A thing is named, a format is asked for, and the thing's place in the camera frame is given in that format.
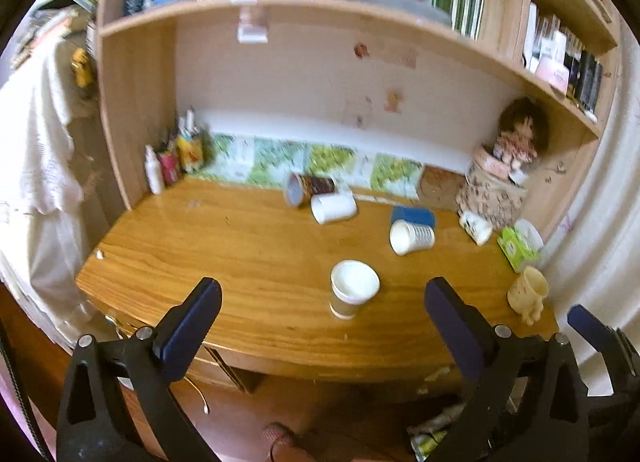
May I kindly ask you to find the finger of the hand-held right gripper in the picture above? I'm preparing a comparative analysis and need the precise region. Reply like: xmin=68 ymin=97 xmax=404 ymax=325
xmin=567 ymin=304 xmax=640 ymax=402

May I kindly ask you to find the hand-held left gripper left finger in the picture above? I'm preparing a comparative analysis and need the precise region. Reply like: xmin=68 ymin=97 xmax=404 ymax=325
xmin=56 ymin=277 xmax=223 ymax=462

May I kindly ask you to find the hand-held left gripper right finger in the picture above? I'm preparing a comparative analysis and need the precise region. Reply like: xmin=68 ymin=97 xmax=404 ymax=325
xmin=424 ymin=276 xmax=592 ymax=462

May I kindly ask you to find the white ribbed paper cup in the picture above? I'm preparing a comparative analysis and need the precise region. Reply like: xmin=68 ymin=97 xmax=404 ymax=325
xmin=389 ymin=220 xmax=436 ymax=257

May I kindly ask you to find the plain white paper cup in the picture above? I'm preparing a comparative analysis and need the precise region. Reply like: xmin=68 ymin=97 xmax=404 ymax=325
xmin=310 ymin=191 xmax=359 ymax=225

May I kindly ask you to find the paper cup with brown sleeve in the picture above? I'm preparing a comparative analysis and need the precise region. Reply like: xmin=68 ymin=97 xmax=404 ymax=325
xmin=329 ymin=260 xmax=381 ymax=321

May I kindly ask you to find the brown printed paper cup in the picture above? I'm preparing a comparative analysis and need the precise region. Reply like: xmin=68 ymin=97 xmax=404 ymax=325
xmin=283 ymin=172 xmax=336 ymax=209

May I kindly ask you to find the cream footed mug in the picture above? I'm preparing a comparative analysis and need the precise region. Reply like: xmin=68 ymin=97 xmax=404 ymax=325
xmin=506 ymin=265 xmax=550 ymax=325

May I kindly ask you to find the crumpled packaging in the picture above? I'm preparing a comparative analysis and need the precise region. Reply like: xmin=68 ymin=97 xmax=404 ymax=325
xmin=406 ymin=401 xmax=473 ymax=459

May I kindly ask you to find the white curtain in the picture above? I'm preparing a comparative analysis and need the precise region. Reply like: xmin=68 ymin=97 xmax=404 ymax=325
xmin=542 ymin=32 xmax=640 ymax=395

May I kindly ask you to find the small white printed mug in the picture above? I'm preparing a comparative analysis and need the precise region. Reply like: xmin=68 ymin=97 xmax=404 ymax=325
xmin=458 ymin=211 xmax=494 ymax=247

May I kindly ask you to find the green tissue pack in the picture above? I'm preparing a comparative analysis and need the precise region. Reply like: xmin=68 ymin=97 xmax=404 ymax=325
xmin=496 ymin=220 xmax=545 ymax=273

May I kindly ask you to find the white plastic bottle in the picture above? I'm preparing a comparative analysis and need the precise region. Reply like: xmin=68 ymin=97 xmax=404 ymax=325
xmin=144 ymin=145 xmax=166 ymax=195

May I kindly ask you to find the red small box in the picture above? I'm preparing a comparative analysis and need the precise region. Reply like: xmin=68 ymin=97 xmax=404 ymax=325
xmin=157 ymin=151 xmax=181 ymax=187

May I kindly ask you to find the green patterned mat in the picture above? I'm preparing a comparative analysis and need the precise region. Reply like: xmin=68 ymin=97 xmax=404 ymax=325
xmin=192 ymin=133 xmax=427 ymax=201

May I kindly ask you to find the brown-haired doll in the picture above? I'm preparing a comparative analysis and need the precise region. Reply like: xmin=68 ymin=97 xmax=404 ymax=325
xmin=492 ymin=96 xmax=551 ymax=175

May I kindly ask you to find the white knitted cloth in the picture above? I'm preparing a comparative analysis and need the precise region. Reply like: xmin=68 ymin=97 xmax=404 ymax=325
xmin=0 ymin=6 xmax=87 ymax=348

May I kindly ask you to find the wooden desk shelf unit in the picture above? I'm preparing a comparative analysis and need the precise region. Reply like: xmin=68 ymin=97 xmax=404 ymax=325
xmin=95 ymin=0 xmax=624 ymax=243

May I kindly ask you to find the yellow toy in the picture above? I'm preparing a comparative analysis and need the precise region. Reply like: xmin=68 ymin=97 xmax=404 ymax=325
xmin=71 ymin=48 xmax=96 ymax=88

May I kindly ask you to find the doll on stone pedestal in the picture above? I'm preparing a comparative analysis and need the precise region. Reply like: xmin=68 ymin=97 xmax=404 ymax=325
xmin=454 ymin=144 xmax=530 ymax=231

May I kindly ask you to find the black cable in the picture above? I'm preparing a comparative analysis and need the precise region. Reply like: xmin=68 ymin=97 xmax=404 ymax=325
xmin=0 ymin=319 xmax=52 ymax=462

